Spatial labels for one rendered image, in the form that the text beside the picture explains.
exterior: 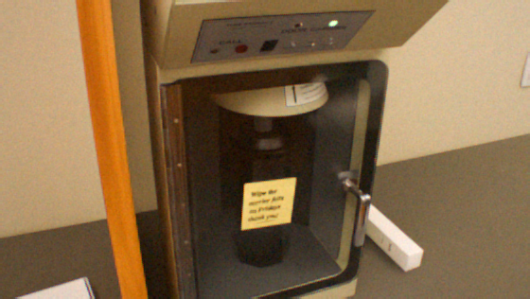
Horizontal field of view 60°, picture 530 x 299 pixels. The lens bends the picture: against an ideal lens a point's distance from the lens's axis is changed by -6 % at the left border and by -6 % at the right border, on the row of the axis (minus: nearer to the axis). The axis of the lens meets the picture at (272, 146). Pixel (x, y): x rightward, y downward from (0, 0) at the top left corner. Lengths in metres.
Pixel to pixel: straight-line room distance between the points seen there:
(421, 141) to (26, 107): 1.03
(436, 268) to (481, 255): 0.12
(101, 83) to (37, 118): 0.59
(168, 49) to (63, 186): 0.67
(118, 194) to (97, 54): 0.15
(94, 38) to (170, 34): 0.07
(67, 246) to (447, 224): 0.83
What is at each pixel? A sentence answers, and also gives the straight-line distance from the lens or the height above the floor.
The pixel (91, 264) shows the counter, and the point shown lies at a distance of 1.01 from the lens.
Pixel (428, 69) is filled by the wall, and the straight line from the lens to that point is 1.35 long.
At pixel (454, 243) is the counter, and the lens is 1.10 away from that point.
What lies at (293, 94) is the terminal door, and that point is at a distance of 0.62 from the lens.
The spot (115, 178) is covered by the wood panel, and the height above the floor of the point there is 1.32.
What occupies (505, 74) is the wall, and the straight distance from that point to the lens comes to 1.58.
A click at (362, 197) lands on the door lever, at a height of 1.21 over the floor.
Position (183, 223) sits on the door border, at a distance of 0.66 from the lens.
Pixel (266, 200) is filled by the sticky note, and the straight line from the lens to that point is 0.68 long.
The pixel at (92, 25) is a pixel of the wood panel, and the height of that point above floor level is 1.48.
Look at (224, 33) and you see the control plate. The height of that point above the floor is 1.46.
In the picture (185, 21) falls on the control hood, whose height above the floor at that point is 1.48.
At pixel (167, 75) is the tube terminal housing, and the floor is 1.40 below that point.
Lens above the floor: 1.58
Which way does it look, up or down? 28 degrees down
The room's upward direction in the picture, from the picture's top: 2 degrees clockwise
